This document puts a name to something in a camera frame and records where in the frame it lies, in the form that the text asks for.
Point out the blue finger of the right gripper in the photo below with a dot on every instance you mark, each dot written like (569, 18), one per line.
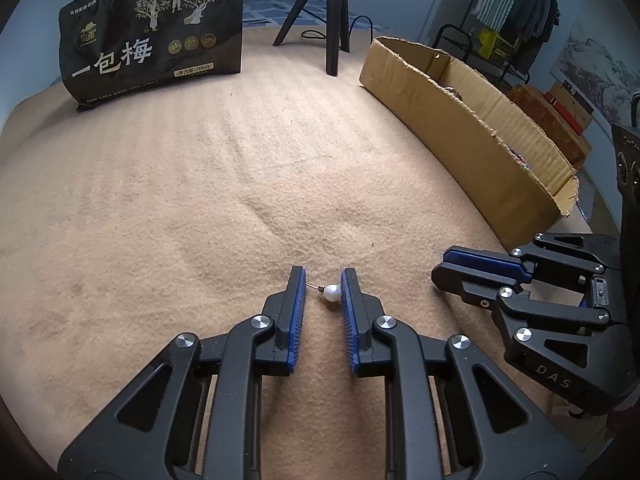
(475, 287)
(490, 262)

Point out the yellow box on rack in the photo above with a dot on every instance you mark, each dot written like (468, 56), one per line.
(493, 47)

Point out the tan bed blanket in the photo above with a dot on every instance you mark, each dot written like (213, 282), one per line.
(181, 209)

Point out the landscape wall painting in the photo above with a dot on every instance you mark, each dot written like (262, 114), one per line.
(601, 58)

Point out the brown cardboard box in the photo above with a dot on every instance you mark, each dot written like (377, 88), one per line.
(516, 176)

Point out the orange cloth covered furniture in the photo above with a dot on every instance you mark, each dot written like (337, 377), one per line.
(553, 121)

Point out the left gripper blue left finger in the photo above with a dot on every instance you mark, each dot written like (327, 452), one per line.
(279, 352)

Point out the dark hanging clothes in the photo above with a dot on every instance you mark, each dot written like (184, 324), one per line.
(527, 28)

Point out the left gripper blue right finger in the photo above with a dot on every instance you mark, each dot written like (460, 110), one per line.
(366, 354)

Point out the black clothes rack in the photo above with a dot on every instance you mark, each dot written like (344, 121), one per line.
(462, 37)

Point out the white pearl earring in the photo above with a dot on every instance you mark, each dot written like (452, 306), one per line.
(331, 293)

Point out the black printed snack bag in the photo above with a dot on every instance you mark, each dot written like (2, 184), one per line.
(109, 48)

